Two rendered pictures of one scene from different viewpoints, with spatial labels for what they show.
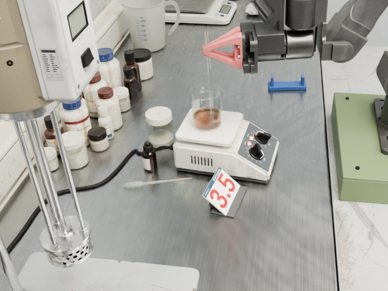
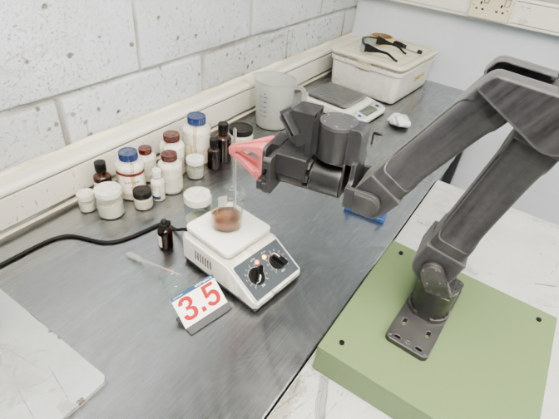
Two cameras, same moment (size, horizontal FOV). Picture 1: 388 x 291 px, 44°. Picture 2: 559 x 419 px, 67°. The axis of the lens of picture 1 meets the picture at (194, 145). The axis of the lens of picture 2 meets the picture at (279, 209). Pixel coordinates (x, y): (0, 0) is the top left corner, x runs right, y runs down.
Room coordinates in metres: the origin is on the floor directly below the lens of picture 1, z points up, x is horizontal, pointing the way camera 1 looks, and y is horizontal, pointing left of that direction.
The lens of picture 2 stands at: (0.28, -0.31, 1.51)
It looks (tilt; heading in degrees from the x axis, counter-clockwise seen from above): 37 degrees down; 18
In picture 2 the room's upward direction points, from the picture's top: 6 degrees clockwise
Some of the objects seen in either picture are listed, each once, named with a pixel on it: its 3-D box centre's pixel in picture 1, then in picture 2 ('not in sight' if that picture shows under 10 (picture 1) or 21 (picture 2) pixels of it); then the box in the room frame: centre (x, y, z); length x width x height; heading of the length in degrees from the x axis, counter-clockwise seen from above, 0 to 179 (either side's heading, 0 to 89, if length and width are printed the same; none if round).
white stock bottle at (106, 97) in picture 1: (108, 108); (170, 171); (1.00, 0.20, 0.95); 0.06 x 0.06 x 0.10
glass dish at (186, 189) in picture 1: (185, 186); (174, 279); (0.74, 0.02, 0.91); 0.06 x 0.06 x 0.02
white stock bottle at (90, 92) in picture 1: (95, 93); (172, 153); (1.07, 0.24, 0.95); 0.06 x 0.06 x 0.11
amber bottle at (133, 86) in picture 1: (130, 82); (213, 153); (1.14, 0.16, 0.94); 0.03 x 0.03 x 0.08
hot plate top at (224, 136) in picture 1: (209, 126); (229, 228); (0.84, -0.04, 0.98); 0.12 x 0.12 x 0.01; 71
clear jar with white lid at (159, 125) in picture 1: (160, 127); (198, 209); (0.92, 0.07, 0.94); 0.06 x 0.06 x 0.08
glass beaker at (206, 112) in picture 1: (208, 108); (228, 209); (0.84, -0.03, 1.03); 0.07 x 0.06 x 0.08; 85
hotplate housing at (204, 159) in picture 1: (222, 144); (237, 251); (0.84, -0.06, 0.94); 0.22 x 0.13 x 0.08; 71
